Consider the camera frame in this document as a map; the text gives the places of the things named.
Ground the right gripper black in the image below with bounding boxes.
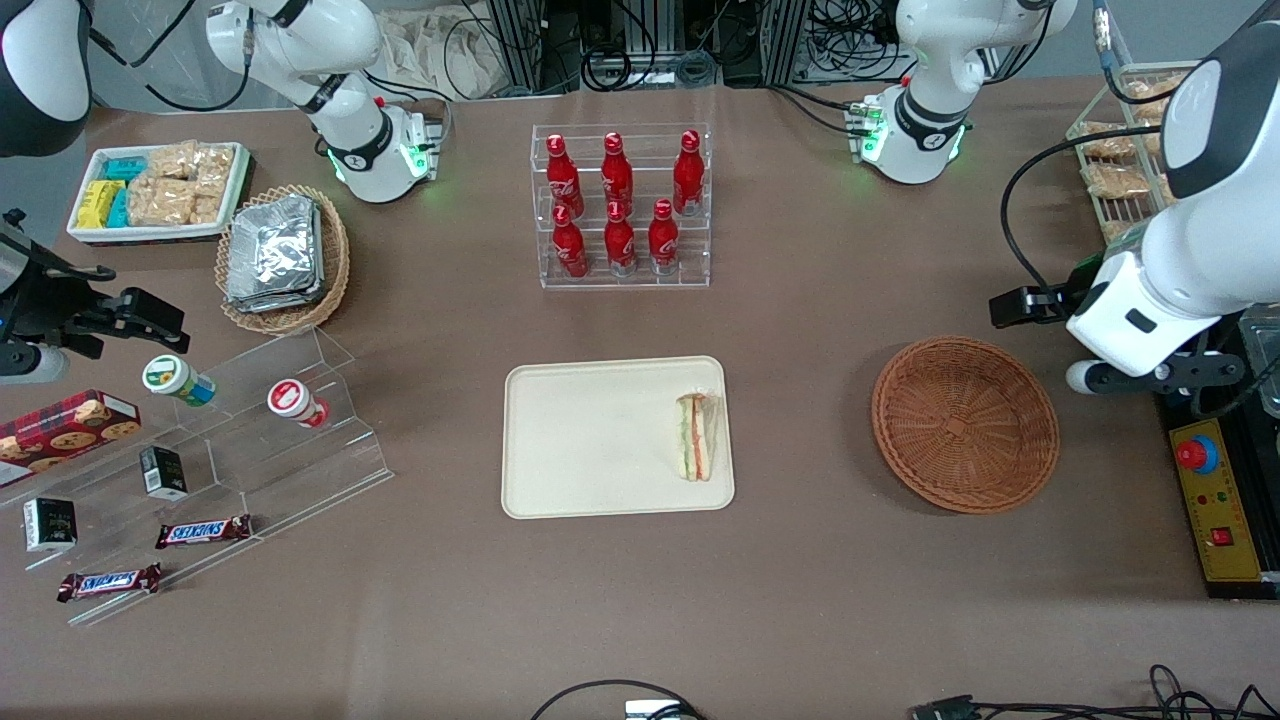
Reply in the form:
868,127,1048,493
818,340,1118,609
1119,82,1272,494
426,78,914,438
0,210,191,361

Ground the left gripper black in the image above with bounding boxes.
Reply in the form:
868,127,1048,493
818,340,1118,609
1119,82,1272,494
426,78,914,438
990,258,1107,329

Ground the triangle sandwich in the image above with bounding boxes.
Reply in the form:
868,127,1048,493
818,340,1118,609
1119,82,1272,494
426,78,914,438
675,391,724,483

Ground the white rectangular snack tray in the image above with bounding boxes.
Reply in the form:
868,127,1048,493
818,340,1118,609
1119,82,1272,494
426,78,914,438
67,142,252,245

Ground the round brown wicker basket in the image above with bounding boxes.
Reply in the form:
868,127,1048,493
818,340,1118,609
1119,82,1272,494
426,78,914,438
871,336,1061,515

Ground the oval tan wicker basket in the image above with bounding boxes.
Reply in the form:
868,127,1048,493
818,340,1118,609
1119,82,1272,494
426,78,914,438
215,185,351,336

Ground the beige plastic tray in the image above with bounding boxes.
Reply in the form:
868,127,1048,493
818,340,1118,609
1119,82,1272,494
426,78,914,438
501,356,736,521

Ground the green lid cup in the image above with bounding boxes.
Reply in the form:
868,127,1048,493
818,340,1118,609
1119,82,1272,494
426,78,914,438
142,355,217,409

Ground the silver foil pack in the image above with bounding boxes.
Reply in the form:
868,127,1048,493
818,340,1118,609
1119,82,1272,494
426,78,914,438
226,280,325,314
230,196,321,291

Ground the yellow snack pack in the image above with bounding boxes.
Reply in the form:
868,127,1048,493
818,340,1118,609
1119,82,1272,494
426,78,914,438
77,180,124,230

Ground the red tartan cookie box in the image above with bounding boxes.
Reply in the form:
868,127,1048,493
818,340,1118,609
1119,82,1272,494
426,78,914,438
0,389,142,488

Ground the small black box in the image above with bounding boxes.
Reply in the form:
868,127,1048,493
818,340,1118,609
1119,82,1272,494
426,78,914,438
139,446,189,502
23,497,79,554

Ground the red lid cup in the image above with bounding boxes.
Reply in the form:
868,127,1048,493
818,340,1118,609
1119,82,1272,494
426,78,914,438
267,378,330,430

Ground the clear acrylic stepped display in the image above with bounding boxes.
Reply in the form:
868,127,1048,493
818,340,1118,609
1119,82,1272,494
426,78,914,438
20,325,395,628

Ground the Snickers chocolate bar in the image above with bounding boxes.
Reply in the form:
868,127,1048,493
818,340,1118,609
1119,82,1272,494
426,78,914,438
57,563,164,604
155,514,254,551

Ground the steel food pan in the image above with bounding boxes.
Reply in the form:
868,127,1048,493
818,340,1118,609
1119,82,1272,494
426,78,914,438
1238,312,1280,419

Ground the yellow control box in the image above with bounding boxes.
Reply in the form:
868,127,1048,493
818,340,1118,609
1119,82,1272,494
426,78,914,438
1168,418,1263,584

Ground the clear acrylic bottle rack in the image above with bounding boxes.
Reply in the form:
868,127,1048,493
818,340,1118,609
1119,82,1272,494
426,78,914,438
530,123,713,291

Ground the red cola bottle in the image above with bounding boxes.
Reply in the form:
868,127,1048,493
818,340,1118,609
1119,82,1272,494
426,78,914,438
552,205,590,280
672,130,706,217
545,134,585,217
604,200,638,277
648,198,681,275
601,132,635,213

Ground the beige crumpled cloth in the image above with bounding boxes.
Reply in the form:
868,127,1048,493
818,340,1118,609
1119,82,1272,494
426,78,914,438
378,8,503,101

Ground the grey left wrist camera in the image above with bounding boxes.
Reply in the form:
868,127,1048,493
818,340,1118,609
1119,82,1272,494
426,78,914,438
1066,350,1247,398

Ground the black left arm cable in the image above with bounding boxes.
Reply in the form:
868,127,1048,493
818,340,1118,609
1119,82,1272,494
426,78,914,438
999,0,1193,297

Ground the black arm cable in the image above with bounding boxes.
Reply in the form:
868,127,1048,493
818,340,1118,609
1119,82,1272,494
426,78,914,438
999,0,1193,297
88,0,253,113

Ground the white wire rack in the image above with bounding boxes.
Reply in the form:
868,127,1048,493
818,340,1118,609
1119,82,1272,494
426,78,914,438
1065,60,1213,247

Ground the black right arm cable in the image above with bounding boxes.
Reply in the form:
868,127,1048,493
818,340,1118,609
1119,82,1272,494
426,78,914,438
88,0,253,113

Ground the aluminium frame post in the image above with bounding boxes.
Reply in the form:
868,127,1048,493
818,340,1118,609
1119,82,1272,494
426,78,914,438
764,0,812,87
485,0,547,96

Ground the black tangled cable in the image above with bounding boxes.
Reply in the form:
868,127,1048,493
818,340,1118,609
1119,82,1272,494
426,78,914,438
960,664,1280,720

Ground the black looped cable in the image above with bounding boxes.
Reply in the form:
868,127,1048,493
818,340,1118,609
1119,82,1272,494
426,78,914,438
529,679,703,720

